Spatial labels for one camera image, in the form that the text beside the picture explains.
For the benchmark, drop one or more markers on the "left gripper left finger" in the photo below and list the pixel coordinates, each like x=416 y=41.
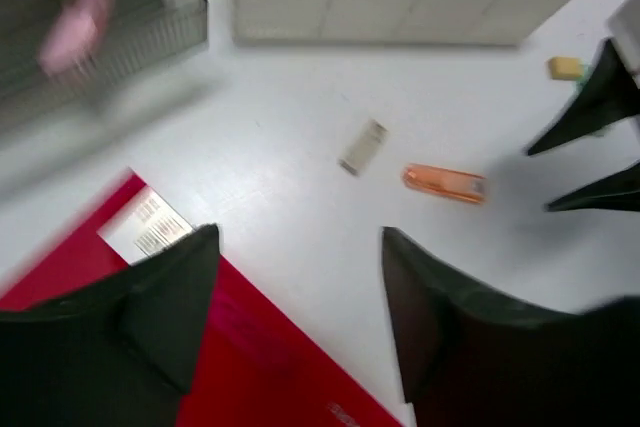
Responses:
x=121 y=351

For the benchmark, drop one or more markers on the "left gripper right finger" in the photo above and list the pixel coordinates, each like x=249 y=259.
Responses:
x=471 y=355

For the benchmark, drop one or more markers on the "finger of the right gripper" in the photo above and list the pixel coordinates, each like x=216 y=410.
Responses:
x=617 y=192
x=609 y=95

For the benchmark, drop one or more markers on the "yellow eraser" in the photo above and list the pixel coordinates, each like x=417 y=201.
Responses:
x=565 y=68

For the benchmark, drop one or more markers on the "pink stapler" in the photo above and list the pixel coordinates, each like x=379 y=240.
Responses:
x=75 y=34

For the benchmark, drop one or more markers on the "clear plastic drawer cabinet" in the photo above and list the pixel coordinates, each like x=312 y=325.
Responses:
x=139 y=34

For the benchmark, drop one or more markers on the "red plastic folder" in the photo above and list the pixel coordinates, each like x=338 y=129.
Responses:
x=255 y=366

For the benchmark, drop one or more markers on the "grey eraser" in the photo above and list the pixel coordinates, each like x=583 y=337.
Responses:
x=363 y=148

